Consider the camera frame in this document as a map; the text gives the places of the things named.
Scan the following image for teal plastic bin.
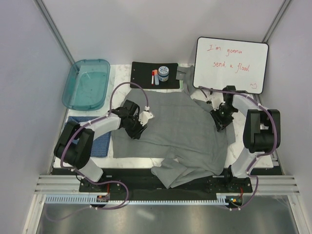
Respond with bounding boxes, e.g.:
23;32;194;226
62;59;110;111

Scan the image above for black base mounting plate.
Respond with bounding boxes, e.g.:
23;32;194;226
50;167;254;201

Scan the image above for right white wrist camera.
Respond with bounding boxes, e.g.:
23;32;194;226
210;97;224;110

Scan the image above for white slotted cable duct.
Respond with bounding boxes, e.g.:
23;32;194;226
45;195;229;205

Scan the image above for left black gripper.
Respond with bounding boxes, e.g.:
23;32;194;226
123;116;147;140

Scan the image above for black clipboard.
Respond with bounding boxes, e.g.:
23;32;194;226
130;61;181;90

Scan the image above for whiteboard with red writing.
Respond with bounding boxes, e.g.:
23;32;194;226
193;37;269;94

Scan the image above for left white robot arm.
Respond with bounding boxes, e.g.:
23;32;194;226
54;100;154;192

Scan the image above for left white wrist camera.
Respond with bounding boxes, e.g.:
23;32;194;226
138;111;155;126

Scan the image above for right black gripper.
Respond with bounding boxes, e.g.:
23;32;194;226
210;105;236;132

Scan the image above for red whiteboard marker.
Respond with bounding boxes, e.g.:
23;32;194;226
151;70;155;86

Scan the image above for aluminium frame rail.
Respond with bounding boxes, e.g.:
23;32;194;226
35;175;300;195

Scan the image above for folded blue checked shirt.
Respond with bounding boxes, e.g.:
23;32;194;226
66;116;111;158

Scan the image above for grey long sleeve shirt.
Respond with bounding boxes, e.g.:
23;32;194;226
112;67;235;188

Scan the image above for small blue lidded jar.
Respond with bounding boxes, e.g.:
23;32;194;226
158;66;169;82

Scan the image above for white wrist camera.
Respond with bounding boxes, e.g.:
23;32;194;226
210;97;224;110
138;111;155;126

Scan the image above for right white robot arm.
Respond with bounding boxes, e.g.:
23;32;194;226
211;86;281;192

